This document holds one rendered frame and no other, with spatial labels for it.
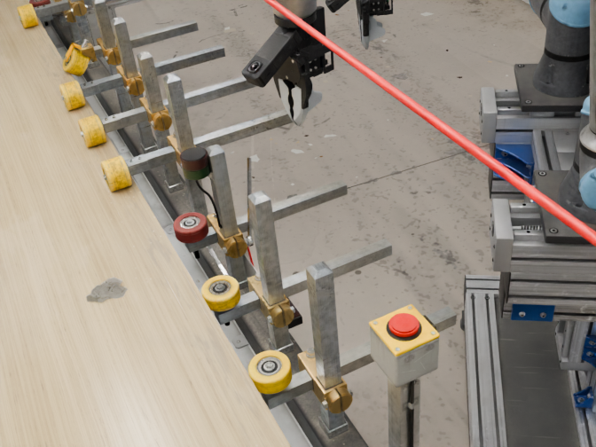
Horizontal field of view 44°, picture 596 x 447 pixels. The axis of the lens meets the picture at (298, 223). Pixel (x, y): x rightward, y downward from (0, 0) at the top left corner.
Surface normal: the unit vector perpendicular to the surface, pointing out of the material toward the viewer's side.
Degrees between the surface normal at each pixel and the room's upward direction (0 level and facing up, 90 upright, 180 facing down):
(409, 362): 90
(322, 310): 90
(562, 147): 0
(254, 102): 0
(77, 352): 0
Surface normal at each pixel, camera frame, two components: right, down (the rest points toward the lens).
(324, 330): 0.44, 0.52
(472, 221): -0.08, -0.79
